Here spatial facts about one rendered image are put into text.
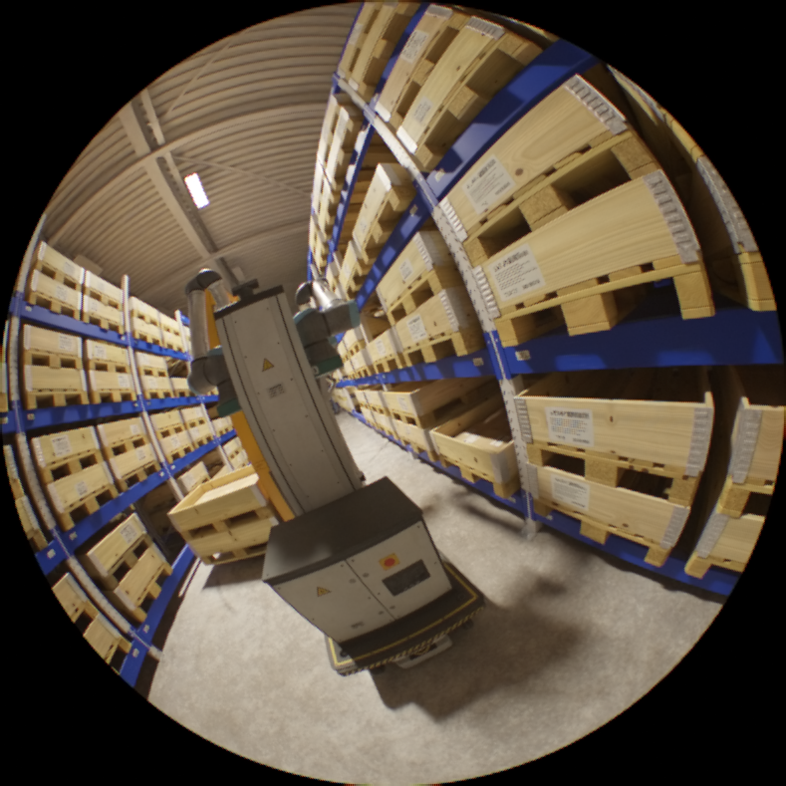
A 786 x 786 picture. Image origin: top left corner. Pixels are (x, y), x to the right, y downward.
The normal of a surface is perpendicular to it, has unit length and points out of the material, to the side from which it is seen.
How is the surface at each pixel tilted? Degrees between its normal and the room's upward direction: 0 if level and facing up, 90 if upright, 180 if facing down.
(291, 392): 90
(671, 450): 90
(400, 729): 0
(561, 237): 90
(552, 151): 90
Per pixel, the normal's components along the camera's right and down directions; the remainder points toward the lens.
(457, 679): -0.36, -0.92
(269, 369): 0.35, 0.01
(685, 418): -0.88, 0.38
